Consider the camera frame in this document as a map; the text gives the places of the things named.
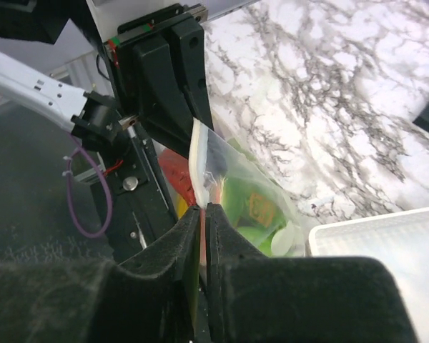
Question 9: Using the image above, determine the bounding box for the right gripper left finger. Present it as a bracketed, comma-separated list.
[0, 207, 200, 342]

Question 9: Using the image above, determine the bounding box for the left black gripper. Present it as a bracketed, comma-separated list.
[0, 1, 213, 157]

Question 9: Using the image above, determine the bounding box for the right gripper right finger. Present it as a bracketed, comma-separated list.
[205, 204, 418, 342]

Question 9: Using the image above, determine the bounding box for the toy watermelon slice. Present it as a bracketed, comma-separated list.
[157, 148, 222, 208]

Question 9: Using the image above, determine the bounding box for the green toy citrus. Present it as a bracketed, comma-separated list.
[217, 139, 289, 258]

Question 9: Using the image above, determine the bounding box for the clear polka dot zip bag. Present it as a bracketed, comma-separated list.
[157, 119, 307, 258]

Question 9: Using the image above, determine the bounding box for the yellow toy bell pepper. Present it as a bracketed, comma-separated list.
[176, 194, 189, 219]

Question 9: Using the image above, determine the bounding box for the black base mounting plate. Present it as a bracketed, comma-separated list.
[105, 134, 177, 263]

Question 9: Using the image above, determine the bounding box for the white perforated plastic basket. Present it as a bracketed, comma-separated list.
[308, 207, 429, 342]

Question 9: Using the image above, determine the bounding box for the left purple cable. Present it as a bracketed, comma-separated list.
[64, 134, 114, 239]

